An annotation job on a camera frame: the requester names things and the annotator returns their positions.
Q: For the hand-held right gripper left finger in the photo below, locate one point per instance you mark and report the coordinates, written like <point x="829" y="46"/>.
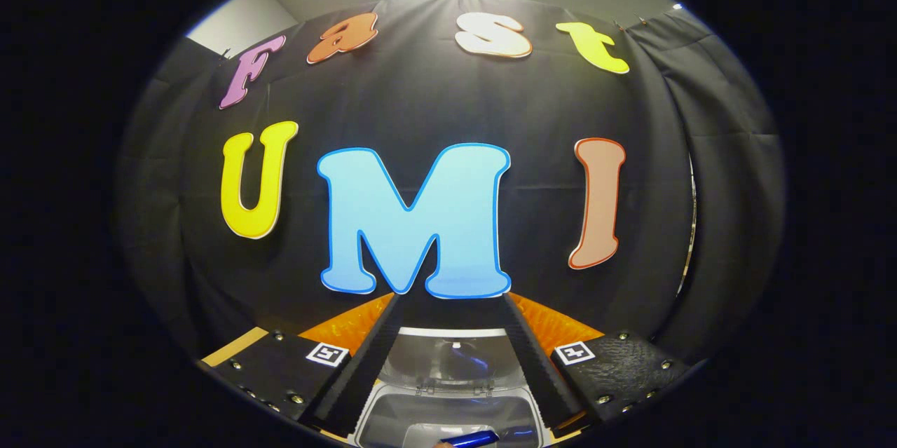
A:
<point x="364" y="371"/>

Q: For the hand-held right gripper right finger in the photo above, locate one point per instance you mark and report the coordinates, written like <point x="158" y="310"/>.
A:
<point x="539" y="371"/>

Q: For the grey desktop garbage bin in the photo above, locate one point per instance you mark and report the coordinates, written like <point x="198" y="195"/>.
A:
<point x="448" y="406"/>

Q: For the blue silver pop can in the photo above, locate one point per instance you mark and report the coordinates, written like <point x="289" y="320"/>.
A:
<point x="473" y="439"/>

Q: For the wooden desktop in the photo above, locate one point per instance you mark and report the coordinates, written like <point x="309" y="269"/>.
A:
<point x="235" y="348"/>

